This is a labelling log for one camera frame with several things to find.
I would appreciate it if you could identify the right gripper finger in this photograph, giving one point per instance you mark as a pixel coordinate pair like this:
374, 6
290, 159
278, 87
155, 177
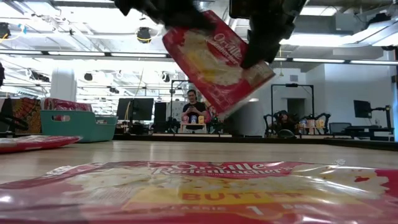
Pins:
261, 51

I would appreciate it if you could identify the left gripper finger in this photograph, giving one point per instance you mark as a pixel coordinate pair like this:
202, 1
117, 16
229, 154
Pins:
192, 20

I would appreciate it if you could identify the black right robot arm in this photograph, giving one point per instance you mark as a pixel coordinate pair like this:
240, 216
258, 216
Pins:
267, 7

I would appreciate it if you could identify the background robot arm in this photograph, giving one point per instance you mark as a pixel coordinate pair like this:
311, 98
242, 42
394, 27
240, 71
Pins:
317, 117

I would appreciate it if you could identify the black monitor on arm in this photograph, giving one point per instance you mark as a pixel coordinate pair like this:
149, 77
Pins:
362, 109

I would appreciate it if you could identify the black ceiling device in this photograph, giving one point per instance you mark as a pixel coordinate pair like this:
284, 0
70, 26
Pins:
143, 35

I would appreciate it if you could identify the grey partition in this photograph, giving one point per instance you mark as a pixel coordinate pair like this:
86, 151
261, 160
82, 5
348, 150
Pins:
252, 121

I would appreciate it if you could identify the sitting person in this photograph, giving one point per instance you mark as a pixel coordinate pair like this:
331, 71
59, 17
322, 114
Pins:
283, 121

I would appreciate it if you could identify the standing person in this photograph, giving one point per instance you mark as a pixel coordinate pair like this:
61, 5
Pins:
193, 109

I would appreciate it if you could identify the small product box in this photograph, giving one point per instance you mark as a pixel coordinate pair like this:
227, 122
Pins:
186, 119
201, 119
193, 119

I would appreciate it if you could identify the black speaker panel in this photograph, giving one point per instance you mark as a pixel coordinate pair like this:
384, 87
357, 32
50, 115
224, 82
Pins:
160, 113

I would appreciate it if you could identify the small wooden table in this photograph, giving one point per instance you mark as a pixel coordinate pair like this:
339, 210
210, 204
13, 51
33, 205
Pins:
192, 124

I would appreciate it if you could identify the black monitor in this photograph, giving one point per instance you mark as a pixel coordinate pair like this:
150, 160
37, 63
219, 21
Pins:
135, 109

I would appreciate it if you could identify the white pillar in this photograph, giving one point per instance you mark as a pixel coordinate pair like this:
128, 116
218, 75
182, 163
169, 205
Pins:
63, 90

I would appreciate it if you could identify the black desk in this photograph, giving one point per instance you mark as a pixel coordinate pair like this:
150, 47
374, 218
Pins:
370, 129

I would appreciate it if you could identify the teal plastic basket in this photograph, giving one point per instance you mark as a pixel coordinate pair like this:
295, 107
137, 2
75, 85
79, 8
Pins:
79, 127

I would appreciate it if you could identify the colourful tapestry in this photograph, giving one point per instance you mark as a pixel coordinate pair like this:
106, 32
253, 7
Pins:
28, 115

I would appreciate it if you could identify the black frame stand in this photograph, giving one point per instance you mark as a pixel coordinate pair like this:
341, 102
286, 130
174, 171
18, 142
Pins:
292, 85
178, 81

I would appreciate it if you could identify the black table frame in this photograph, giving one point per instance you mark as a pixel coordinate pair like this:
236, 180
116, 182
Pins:
186, 137

